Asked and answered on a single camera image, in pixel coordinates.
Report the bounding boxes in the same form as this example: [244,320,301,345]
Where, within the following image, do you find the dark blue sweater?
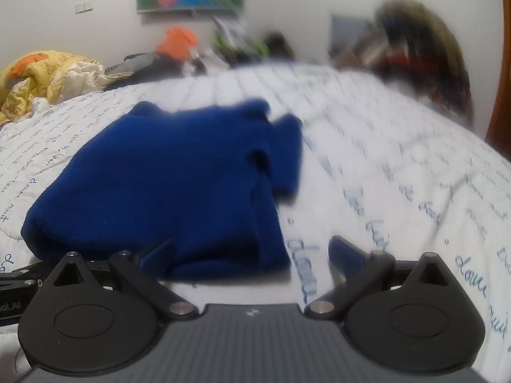
[21,99,304,282]

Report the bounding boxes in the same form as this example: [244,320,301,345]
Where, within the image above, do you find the dark coat with fur hood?
[373,0,476,128]

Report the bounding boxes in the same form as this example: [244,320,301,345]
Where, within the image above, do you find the white script-printed bed sheet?
[0,62,511,383]

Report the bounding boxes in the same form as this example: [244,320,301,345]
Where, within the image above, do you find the orange cloth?
[156,28,199,60]

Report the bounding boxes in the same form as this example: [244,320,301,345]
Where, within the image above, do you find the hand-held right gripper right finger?
[305,235,454,322]

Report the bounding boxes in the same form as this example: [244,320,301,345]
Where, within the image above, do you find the grey flat board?
[329,14,378,58]

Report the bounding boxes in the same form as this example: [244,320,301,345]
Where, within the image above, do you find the brown wooden frame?
[485,0,511,152]

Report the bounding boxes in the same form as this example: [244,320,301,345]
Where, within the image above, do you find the dark blurred object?
[265,32,296,58]

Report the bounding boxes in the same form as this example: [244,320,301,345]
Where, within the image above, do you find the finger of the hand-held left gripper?
[0,260,54,288]

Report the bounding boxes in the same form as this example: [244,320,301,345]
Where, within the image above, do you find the yellow orange-patterned quilt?
[0,50,106,126]

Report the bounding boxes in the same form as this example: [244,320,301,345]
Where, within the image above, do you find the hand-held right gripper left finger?
[52,236,198,322]

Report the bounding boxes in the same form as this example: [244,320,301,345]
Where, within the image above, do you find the green and white items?
[211,18,268,64]

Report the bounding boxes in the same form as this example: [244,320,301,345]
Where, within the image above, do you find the dark grey cloth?
[104,52,184,84]

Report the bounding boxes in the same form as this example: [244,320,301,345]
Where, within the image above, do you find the brown box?
[333,44,384,70]

